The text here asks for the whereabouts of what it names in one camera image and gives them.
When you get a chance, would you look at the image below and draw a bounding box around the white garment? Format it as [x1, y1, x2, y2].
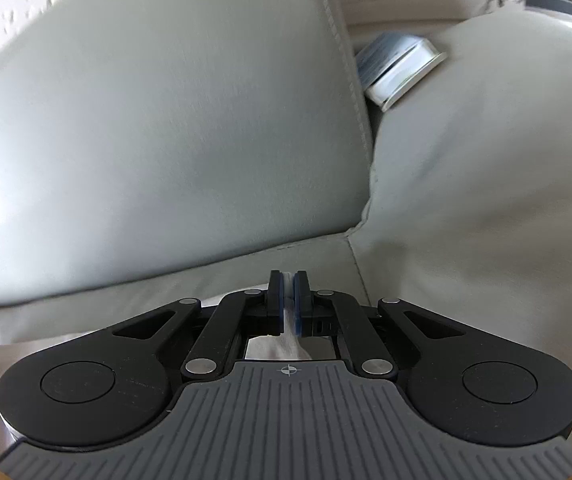
[200, 268, 335, 361]

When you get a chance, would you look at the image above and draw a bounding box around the grey sofa pillow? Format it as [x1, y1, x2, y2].
[350, 11, 572, 365]

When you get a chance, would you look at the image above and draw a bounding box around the grey-green sofa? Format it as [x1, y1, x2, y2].
[0, 0, 572, 461]

